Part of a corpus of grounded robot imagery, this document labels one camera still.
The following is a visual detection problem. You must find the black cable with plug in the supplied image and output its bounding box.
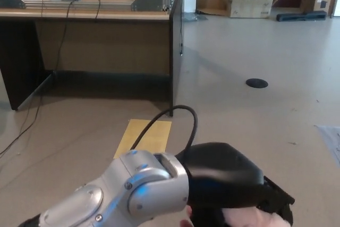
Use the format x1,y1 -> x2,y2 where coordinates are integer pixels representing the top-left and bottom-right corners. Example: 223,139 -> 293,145
178,0 -> 185,56

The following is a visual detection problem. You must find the large open cardboard box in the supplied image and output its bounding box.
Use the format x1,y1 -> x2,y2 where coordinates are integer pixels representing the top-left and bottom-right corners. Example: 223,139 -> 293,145
220,0 -> 282,19

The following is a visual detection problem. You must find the pink plush dumpling with sunglasses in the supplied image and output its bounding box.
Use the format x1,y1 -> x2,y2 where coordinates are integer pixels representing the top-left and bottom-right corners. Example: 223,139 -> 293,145
222,207 -> 292,227

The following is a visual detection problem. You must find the yellow paper sheet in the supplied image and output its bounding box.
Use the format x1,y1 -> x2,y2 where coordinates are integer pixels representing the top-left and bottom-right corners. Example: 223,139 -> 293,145
114,119 -> 173,160

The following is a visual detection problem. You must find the short black cable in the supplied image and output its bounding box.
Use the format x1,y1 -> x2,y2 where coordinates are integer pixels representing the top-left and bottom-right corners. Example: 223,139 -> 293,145
93,0 -> 102,22

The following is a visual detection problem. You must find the wooden desk with dark panels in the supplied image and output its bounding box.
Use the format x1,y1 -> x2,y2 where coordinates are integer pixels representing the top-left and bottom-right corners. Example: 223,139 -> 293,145
0,0 -> 185,117

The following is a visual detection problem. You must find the long black cable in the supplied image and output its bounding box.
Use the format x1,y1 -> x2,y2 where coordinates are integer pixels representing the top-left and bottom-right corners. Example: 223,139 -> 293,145
0,0 -> 75,157

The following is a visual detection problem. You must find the black round floor cover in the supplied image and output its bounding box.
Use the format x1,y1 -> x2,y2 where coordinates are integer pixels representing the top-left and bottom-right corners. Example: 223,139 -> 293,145
245,78 -> 269,89

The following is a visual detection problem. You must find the person's bare hand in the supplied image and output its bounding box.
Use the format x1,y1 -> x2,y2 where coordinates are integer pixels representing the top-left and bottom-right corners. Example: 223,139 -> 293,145
179,206 -> 193,227

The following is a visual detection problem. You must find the small cardboard box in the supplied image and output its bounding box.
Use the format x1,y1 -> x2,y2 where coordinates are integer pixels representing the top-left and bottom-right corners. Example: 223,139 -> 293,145
301,0 -> 338,16

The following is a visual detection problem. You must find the clear plastic bag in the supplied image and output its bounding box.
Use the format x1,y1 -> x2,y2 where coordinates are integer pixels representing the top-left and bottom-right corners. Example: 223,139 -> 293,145
183,13 -> 208,22

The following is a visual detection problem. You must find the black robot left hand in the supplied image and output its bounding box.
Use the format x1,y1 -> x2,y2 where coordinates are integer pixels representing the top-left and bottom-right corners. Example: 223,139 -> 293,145
176,142 -> 296,227

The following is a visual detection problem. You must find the clear plastic sheet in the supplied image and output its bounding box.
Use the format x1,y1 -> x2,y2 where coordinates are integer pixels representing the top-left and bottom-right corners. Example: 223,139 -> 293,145
314,124 -> 340,166

